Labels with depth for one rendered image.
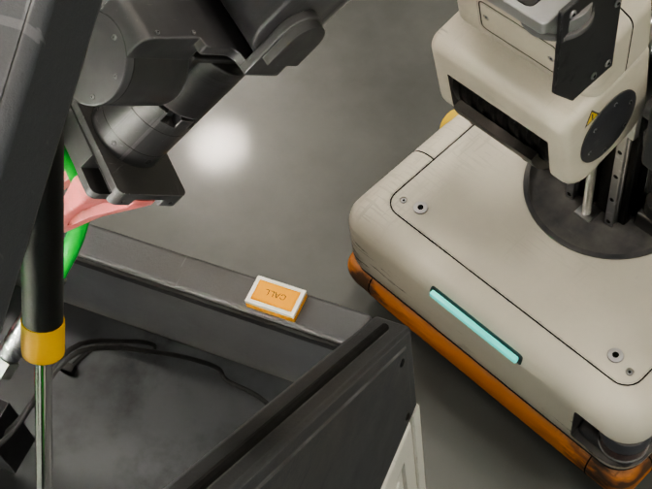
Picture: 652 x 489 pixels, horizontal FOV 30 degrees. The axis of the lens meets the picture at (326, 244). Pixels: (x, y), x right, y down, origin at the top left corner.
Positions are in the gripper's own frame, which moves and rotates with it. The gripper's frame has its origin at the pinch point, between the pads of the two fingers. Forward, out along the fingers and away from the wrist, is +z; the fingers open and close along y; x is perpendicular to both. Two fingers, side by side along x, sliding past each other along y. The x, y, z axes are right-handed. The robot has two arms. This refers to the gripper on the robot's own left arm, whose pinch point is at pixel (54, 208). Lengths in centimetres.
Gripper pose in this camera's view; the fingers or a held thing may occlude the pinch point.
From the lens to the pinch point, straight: 91.9
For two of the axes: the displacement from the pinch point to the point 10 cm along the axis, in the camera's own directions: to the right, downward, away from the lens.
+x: 6.1, -0.1, 7.9
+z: -6.6, 5.5, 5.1
